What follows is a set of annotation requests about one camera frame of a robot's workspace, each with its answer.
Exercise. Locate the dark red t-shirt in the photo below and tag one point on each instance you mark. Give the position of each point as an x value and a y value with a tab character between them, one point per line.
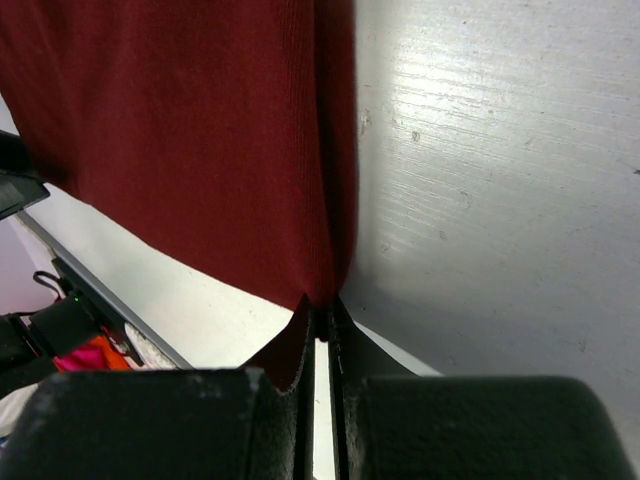
221	133

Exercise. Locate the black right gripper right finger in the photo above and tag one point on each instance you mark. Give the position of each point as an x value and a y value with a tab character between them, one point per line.
389	423

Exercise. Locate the orange folded t-shirt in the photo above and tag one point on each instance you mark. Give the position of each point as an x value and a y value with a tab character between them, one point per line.
113	359

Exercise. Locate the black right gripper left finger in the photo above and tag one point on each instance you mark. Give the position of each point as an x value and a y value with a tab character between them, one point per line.
251	422

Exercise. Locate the pink folded t-shirt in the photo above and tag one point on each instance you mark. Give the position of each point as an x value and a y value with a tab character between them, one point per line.
88	358

